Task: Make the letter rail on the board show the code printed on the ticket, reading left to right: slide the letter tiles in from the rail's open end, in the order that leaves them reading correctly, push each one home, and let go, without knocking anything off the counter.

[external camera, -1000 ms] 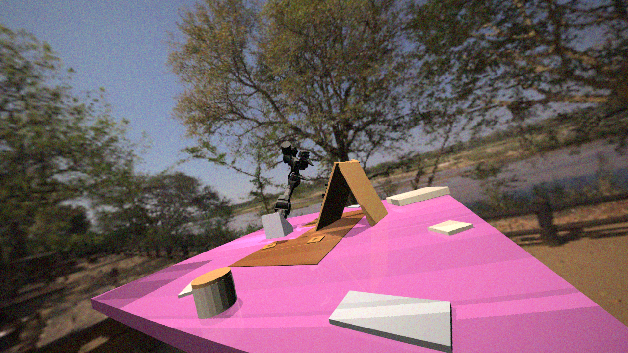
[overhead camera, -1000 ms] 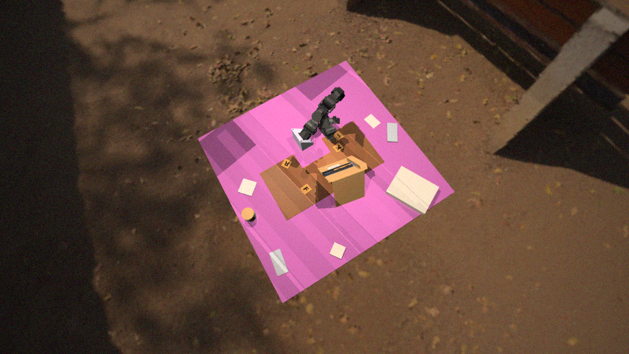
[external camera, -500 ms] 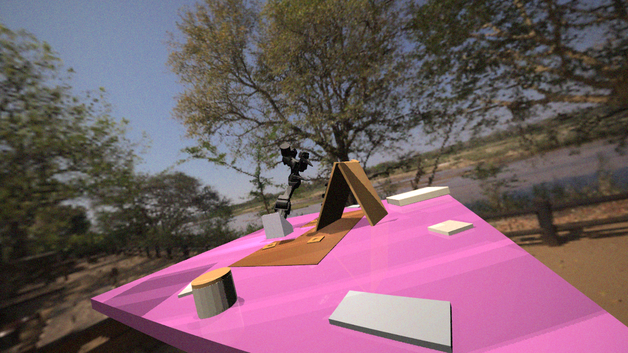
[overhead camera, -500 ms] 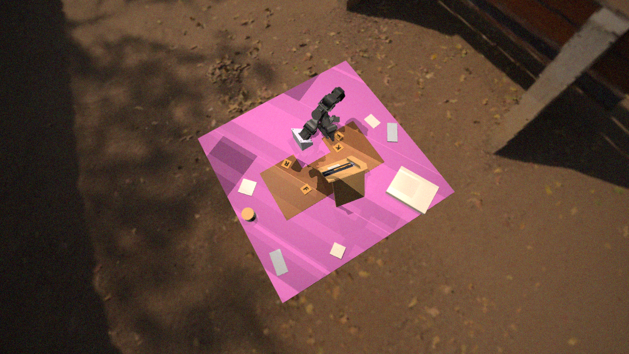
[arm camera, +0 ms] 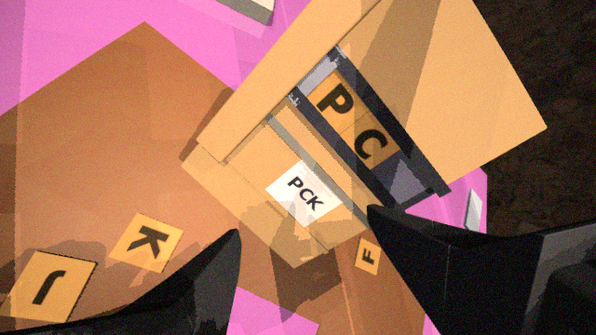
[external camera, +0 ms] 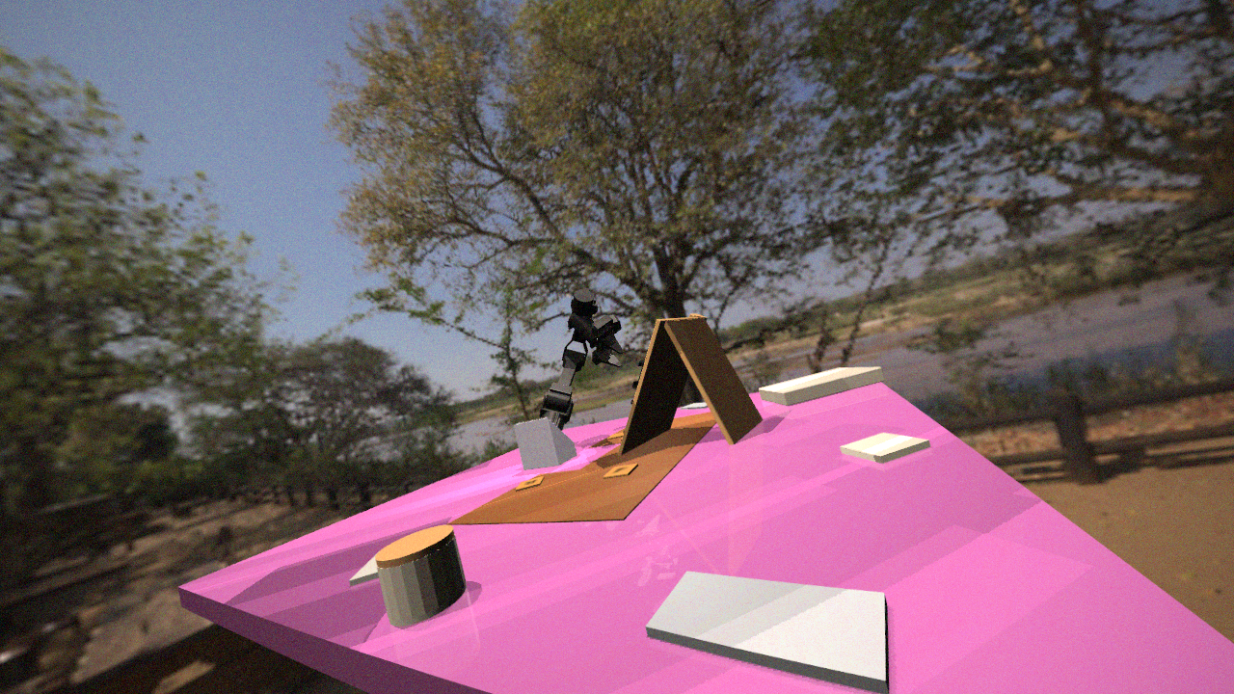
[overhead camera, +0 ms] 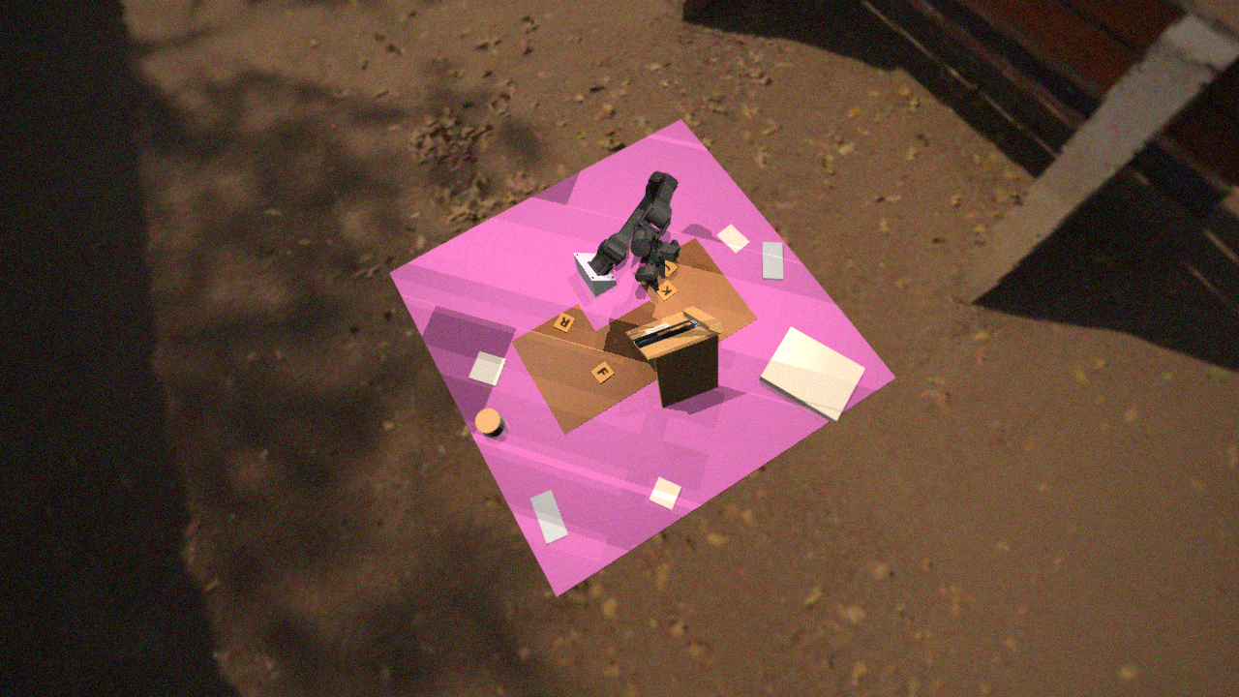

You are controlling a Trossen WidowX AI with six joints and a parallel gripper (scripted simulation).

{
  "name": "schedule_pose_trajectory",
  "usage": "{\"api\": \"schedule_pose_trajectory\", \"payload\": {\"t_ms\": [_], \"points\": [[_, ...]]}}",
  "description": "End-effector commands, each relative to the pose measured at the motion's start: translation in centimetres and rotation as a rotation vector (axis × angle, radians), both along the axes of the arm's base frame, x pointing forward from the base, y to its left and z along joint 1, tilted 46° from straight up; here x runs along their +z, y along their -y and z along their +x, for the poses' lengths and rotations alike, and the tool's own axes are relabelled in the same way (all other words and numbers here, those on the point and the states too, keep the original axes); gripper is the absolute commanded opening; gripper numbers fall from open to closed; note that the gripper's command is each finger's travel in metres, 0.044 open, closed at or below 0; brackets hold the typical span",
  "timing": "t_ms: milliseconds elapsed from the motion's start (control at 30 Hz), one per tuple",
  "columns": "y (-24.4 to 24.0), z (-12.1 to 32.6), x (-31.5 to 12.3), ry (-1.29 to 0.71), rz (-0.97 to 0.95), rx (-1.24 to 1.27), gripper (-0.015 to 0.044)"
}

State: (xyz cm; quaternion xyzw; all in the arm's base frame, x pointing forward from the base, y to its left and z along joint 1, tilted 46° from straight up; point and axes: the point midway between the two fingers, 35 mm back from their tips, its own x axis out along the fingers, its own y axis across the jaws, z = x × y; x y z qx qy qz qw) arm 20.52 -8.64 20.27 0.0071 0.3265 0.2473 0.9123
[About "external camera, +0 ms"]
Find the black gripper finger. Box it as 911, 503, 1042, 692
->
597, 349, 622, 367
598, 326, 624, 354

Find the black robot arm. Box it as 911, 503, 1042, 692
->
539, 286, 598, 430

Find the dark grey cylindrical container with orange lid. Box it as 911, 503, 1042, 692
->
375, 524, 466, 627

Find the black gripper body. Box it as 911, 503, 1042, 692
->
578, 315, 613, 366

